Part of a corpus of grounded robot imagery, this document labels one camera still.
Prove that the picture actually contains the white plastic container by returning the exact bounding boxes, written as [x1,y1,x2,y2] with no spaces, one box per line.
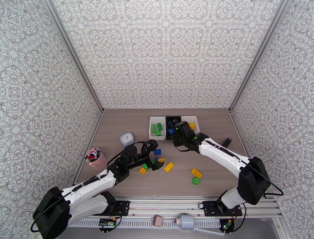
[181,115,201,135]
[149,116,167,141]

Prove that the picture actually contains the black plastic container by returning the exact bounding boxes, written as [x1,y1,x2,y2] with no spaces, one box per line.
[165,116,184,141]

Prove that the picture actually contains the pale blue alarm clock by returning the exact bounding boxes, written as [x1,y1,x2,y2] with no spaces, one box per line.
[119,132,135,147]

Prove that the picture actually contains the pink cup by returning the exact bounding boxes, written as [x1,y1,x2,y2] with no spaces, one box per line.
[84,147,108,171]

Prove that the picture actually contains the pale blue cylinder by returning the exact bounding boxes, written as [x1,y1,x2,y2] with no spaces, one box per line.
[174,214,195,230]

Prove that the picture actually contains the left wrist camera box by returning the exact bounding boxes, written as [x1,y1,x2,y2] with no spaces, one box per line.
[143,139,159,152]

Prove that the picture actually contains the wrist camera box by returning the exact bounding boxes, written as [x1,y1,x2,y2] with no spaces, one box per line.
[143,139,159,152]
[171,136,183,151]

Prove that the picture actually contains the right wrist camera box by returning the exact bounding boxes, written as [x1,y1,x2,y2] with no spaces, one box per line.
[171,136,183,151]

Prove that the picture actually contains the aluminium front rail frame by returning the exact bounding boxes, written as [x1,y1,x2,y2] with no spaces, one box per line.
[50,195,283,219]

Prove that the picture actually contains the aluminium side rail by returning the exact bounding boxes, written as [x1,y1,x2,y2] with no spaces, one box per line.
[228,110,253,160]
[72,110,106,187]

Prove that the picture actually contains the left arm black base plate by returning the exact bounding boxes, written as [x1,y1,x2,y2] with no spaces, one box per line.
[91,200,131,217]

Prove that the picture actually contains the white slotted cable duct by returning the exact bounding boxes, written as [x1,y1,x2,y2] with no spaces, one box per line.
[68,219,223,228]

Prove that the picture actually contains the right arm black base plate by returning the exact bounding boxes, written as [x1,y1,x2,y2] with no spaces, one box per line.
[203,201,243,217]

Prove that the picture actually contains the aluminium corner post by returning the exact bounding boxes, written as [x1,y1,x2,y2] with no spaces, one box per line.
[228,0,287,114]
[42,0,106,114]

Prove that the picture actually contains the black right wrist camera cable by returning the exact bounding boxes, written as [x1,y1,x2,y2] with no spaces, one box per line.
[174,145,285,197]

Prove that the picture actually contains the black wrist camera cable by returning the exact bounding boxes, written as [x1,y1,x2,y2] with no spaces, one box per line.
[30,140,152,233]
[174,145,285,197]

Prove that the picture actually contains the black left wrist camera cable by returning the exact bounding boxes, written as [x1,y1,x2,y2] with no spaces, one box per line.
[30,140,152,233]

